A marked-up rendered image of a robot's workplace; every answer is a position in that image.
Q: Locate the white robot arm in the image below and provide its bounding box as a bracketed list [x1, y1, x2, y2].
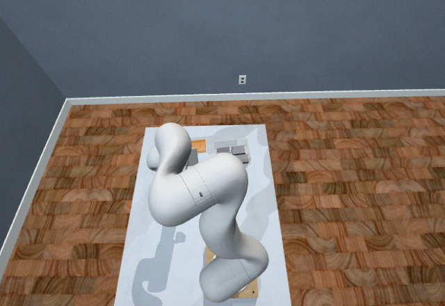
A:
[147, 122, 269, 303]

